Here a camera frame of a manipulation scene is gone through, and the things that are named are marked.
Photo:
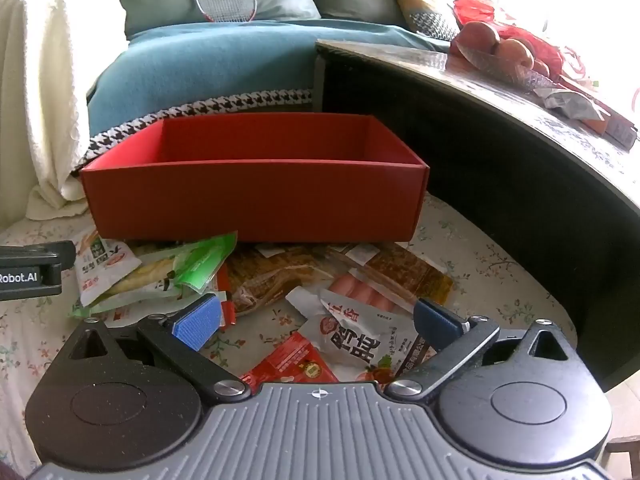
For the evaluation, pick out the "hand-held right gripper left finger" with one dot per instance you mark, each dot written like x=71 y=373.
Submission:
x=197 y=327

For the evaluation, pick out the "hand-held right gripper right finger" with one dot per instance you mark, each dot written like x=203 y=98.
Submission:
x=435 y=327

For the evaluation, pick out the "white packet with orange sticks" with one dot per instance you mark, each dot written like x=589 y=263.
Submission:
x=100 y=270

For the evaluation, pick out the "clear sausage packet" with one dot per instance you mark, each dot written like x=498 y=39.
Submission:
x=365 y=292

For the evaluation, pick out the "brown dried meat packet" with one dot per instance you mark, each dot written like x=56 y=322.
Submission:
x=265 y=280

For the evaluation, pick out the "white chicken snack packet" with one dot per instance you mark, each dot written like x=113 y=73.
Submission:
x=350 y=340

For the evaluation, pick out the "red cardboard box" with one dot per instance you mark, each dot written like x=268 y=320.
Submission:
x=250 y=200

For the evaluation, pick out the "small red snack packet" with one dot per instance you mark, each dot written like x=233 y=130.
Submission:
x=227 y=310

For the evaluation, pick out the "dark snack packet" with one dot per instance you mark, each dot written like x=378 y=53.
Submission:
x=412 y=355

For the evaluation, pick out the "brown packet with yellow edge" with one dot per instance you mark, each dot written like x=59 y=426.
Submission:
x=400 y=265

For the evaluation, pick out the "pale green snack packet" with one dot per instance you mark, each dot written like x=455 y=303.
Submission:
x=125 y=305

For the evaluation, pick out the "floral printed mat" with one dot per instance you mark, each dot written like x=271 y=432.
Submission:
x=500 y=270

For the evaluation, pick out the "dark coffee table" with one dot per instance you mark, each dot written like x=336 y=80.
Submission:
x=500 y=170

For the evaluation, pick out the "white blanket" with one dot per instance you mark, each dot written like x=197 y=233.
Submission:
x=40 y=85

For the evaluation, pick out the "wooden stool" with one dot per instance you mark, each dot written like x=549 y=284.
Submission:
x=622 y=457

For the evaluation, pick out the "silver snack packet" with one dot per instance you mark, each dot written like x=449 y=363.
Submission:
x=565 y=101

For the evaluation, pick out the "teal sofa cover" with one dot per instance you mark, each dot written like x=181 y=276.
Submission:
x=200 y=65

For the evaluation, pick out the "glass fruit bowl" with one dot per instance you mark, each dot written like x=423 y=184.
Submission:
x=490 y=66

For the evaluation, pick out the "red flat box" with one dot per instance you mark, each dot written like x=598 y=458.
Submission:
x=617 y=127

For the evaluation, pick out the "yellow houndstooth pillow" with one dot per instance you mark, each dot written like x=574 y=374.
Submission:
x=425 y=15

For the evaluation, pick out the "red plastic bag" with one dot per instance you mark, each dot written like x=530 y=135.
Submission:
x=475 y=10

